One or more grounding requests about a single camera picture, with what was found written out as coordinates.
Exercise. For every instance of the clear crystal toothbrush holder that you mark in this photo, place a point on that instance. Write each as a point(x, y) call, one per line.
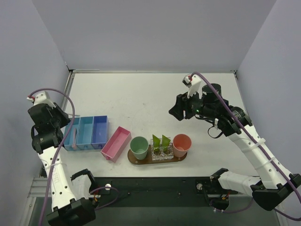
point(161, 153)

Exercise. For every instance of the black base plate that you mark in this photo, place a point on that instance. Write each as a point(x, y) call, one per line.
point(159, 191)

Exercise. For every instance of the light blue plastic bin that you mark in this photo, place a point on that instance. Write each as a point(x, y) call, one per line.
point(68, 141)

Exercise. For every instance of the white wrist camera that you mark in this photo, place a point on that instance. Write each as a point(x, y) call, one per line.
point(192, 82)
point(41, 98)

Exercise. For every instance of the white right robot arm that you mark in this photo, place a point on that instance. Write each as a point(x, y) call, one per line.
point(274, 182)

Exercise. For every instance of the green plastic cup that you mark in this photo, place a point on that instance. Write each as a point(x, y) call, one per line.
point(139, 147)

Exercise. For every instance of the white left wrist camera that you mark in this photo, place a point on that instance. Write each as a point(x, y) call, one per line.
point(41, 98)

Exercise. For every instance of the green toothpaste tube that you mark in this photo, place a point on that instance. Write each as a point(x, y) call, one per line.
point(156, 142)
point(165, 143)

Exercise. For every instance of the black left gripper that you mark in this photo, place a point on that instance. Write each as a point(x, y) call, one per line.
point(60, 115)

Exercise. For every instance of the teal plastic bin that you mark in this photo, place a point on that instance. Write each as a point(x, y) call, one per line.
point(85, 132)

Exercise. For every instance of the pink plastic bin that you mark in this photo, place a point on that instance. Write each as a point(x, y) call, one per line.
point(116, 144)

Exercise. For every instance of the coral plastic cup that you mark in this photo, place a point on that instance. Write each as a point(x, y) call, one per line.
point(181, 144)

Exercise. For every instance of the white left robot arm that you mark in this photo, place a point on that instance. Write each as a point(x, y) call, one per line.
point(71, 205)

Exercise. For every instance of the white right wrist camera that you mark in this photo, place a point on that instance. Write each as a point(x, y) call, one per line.
point(192, 82)

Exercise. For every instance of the oval wooden tray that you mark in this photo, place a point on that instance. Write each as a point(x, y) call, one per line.
point(148, 159)

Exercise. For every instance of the pink toothbrush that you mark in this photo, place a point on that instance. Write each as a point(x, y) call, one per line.
point(74, 146)

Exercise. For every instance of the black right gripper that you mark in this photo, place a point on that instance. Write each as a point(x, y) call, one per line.
point(185, 106)

